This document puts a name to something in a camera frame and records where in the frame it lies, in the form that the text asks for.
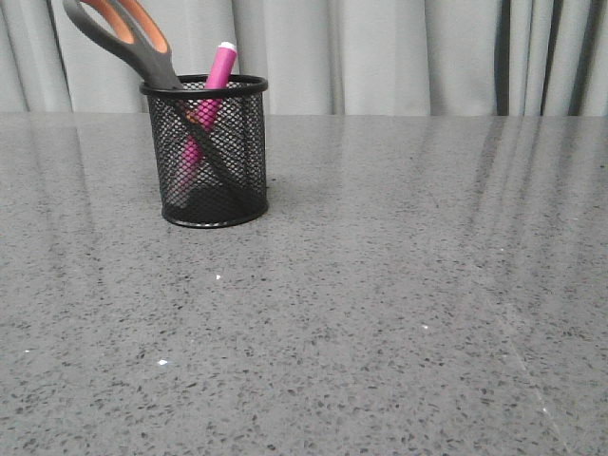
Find magenta marker pen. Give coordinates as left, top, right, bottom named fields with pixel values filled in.
left=175, top=42, right=238, bottom=202

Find grey orange scissors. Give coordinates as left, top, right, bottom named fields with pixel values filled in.
left=63, top=1, right=257, bottom=207

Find grey curtain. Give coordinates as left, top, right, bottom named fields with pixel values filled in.
left=1, top=1, right=607, bottom=116

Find black mesh pen cup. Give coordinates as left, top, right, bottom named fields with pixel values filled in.
left=140, top=75, right=268, bottom=228

